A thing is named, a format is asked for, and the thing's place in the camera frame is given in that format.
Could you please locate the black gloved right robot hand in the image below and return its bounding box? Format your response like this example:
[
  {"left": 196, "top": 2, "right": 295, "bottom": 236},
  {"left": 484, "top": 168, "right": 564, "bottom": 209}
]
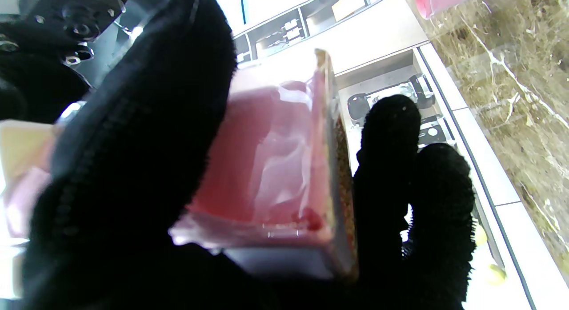
[{"left": 0, "top": 21, "right": 92, "bottom": 124}]

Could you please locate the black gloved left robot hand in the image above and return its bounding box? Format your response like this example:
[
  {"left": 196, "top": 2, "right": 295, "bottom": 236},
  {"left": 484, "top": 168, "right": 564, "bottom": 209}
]
[{"left": 22, "top": 0, "right": 476, "bottom": 310}]

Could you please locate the pink container with white lid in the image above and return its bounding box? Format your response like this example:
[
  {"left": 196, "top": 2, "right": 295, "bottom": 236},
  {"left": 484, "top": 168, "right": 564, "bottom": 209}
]
[{"left": 4, "top": 48, "right": 360, "bottom": 280}]

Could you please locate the pink measuring cup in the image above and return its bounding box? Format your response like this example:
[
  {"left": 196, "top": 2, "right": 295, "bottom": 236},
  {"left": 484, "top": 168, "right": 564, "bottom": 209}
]
[{"left": 413, "top": 0, "right": 485, "bottom": 19}]

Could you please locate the pale flat board on shelf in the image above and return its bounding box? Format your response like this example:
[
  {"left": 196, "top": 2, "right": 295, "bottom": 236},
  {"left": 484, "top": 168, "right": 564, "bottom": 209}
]
[{"left": 331, "top": 0, "right": 367, "bottom": 21}]

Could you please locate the black toaster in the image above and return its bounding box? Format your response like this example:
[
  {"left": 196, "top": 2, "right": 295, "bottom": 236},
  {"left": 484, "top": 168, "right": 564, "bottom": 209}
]
[{"left": 418, "top": 116, "right": 456, "bottom": 146}]

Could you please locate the white counter cabinet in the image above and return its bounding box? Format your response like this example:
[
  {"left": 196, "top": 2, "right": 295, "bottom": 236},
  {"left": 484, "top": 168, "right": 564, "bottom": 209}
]
[{"left": 336, "top": 43, "right": 569, "bottom": 310}]

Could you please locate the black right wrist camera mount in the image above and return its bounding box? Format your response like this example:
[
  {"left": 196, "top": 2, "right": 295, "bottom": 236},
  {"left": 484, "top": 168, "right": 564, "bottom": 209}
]
[{"left": 18, "top": 0, "right": 129, "bottom": 66}]

